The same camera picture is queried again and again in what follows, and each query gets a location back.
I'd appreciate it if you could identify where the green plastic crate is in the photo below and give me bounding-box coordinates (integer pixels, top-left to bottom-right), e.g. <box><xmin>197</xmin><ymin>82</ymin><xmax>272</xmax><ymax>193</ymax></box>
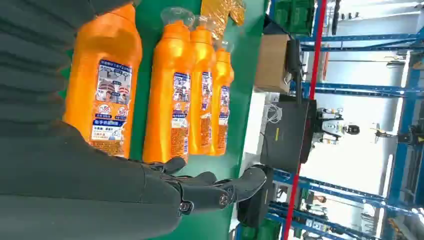
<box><xmin>274</xmin><ymin>0</ymin><xmax>316</xmax><ymax>35</ymax></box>
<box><xmin>240</xmin><ymin>217</ymin><xmax>282</xmax><ymax>240</ymax></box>

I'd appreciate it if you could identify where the coiled white cable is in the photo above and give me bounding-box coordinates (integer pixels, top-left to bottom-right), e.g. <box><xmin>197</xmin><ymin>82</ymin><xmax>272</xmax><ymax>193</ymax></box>
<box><xmin>264</xmin><ymin>103</ymin><xmax>283</xmax><ymax>125</ymax></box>

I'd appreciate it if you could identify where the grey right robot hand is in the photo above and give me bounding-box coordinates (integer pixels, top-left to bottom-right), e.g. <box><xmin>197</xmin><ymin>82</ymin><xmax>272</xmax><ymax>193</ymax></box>
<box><xmin>0</xmin><ymin>120</ymin><xmax>268</xmax><ymax>240</ymax></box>

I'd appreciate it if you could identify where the yellow plastic sheet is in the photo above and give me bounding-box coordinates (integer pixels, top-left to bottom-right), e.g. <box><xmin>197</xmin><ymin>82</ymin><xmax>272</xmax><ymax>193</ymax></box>
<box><xmin>200</xmin><ymin>0</ymin><xmax>247</xmax><ymax>41</ymax></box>

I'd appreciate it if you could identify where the red pole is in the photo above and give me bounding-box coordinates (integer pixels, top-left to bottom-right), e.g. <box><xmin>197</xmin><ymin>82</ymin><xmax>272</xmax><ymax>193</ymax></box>
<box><xmin>283</xmin><ymin>0</ymin><xmax>328</xmax><ymax>240</ymax></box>

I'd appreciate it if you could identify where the green table mat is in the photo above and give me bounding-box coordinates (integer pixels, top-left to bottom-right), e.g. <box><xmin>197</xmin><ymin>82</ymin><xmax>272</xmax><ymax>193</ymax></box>
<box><xmin>57</xmin><ymin>0</ymin><xmax>271</xmax><ymax>240</ymax></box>

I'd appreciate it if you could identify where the white and black humanoid robot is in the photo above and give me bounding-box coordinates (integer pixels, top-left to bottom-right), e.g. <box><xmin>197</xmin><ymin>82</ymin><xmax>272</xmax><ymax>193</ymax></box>
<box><xmin>312</xmin><ymin>106</ymin><xmax>361</xmax><ymax>146</ymax></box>

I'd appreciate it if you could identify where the white flat board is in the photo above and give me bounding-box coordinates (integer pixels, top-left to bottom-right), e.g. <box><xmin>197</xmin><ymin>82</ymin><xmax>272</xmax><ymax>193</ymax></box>
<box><xmin>244</xmin><ymin>92</ymin><xmax>267</xmax><ymax>156</ymax></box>

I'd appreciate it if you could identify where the blue metal rack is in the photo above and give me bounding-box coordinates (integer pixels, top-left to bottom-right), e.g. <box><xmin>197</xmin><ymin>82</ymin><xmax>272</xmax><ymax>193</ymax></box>
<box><xmin>264</xmin><ymin>0</ymin><xmax>424</xmax><ymax>240</ymax></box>

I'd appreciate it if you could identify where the brown cardboard box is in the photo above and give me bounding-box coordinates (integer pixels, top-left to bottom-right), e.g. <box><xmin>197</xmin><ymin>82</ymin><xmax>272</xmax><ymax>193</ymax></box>
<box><xmin>254</xmin><ymin>34</ymin><xmax>292</xmax><ymax>94</ymax></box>

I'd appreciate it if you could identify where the black handheld device with antenna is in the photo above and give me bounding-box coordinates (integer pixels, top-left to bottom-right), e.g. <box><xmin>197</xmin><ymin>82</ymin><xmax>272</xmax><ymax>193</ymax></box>
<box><xmin>285</xmin><ymin>39</ymin><xmax>305</xmax><ymax>105</ymax></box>

